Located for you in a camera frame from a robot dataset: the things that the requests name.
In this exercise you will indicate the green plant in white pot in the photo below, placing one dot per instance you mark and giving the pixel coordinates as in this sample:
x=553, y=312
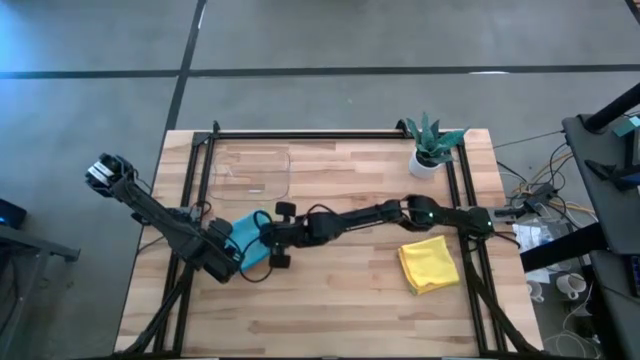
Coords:
x=430, y=145

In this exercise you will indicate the teal object on desk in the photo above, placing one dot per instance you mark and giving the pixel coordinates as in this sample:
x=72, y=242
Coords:
x=629, y=125

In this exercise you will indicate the dark metal cart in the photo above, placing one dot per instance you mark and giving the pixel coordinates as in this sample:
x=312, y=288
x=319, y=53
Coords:
x=35, y=243

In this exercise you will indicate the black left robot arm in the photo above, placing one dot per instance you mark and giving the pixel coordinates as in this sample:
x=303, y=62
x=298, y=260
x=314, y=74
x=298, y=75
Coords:
x=150, y=215

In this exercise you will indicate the white plastic bag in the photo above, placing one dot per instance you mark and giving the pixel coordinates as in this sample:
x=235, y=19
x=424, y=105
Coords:
x=532, y=237

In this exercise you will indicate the black aluminium table frame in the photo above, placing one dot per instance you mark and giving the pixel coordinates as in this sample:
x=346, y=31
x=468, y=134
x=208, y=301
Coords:
x=250, y=134

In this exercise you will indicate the white paper sheet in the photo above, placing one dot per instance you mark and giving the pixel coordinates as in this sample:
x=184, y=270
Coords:
x=537, y=275

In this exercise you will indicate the black power box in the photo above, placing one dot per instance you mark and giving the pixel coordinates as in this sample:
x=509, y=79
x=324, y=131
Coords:
x=540, y=192

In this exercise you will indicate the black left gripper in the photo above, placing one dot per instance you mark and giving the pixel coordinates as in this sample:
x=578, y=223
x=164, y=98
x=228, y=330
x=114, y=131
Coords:
x=220, y=255

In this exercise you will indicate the clear plastic bin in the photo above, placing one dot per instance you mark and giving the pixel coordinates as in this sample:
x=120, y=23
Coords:
x=250, y=175

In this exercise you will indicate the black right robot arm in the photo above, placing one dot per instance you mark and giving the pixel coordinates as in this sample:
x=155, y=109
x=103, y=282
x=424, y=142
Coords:
x=450, y=217

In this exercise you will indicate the yellow microfiber towel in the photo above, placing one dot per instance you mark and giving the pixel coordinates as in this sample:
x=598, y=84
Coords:
x=430, y=262

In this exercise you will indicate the blue microfiber towel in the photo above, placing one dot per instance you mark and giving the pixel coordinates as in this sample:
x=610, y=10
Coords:
x=250, y=227

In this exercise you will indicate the black side desk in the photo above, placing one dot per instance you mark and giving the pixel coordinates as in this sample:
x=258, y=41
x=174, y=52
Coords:
x=607, y=225

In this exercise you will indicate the white mug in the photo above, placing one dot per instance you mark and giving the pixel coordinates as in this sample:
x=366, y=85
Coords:
x=570, y=285
x=536, y=291

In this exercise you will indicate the black box with blue light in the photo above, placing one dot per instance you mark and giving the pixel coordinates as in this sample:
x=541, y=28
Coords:
x=12, y=215

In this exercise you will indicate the black device on desk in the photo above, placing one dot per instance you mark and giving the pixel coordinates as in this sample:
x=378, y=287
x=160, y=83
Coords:
x=607, y=172

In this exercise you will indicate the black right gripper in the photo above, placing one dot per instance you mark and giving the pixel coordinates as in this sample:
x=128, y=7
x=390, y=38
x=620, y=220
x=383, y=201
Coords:
x=300, y=232

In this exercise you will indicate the black metal floor beam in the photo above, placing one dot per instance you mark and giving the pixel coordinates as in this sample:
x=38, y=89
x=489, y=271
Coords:
x=560, y=250

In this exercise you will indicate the black slanted pole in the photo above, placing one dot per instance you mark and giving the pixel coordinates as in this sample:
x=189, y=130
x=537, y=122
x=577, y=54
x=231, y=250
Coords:
x=615, y=106

